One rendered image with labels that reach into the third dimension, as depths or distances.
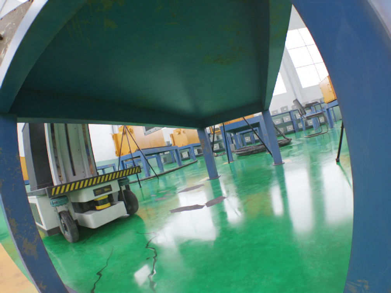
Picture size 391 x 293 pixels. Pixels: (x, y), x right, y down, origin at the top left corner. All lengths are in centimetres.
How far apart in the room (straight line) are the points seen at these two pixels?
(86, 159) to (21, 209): 93
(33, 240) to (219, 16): 74
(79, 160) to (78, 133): 20
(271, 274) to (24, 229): 61
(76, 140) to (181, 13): 119
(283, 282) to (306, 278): 5
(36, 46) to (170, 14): 29
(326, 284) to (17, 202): 71
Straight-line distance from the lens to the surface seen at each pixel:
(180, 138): 697
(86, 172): 139
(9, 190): 54
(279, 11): 40
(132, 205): 125
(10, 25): 108
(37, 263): 57
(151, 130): 217
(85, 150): 140
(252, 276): 47
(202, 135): 187
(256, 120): 307
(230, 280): 47
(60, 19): 30
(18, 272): 98
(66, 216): 103
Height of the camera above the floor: 32
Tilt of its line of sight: 2 degrees up
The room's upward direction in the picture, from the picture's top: 14 degrees counter-clockwise
